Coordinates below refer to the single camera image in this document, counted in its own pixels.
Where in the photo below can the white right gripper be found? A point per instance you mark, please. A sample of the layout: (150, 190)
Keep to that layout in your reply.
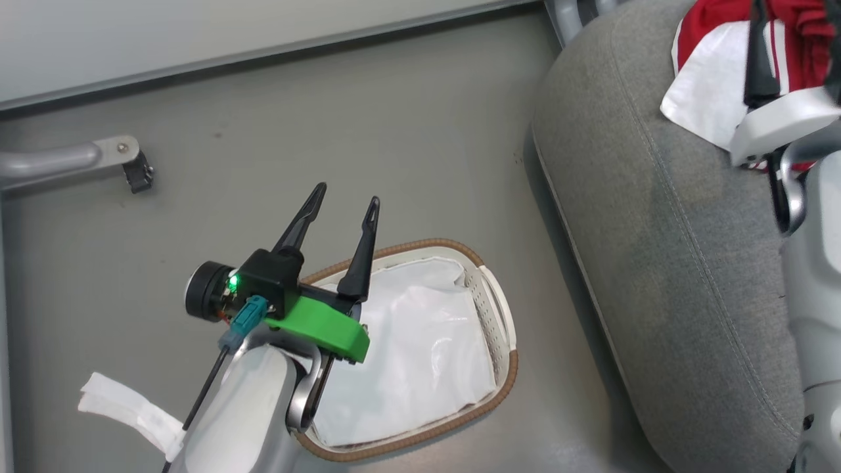
(782, 121)

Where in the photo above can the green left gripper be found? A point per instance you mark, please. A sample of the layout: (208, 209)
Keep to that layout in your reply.
(325, 328)

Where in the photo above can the red and white garment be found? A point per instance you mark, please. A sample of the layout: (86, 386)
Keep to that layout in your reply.
(713, 79)

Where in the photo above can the grey fabric sofa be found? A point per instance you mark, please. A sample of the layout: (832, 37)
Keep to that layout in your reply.
(657, 249)

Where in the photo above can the white basket liner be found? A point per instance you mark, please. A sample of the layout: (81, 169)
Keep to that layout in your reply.
(420, 355)

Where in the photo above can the white wicker-rimmed laundry basket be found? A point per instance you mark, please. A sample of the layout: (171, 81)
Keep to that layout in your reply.
(499, 309)

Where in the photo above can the black caster wheel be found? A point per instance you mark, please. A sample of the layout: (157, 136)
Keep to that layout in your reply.
(138, 174)

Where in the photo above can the grey partition foot bar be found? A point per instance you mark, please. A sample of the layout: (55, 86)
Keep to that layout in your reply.
(59, 161)

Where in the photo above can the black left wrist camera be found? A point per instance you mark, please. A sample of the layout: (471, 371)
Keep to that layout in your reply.
(263, 279)

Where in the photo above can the teal left camera connector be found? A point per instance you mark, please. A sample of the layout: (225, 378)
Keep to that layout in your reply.
(246, 318)

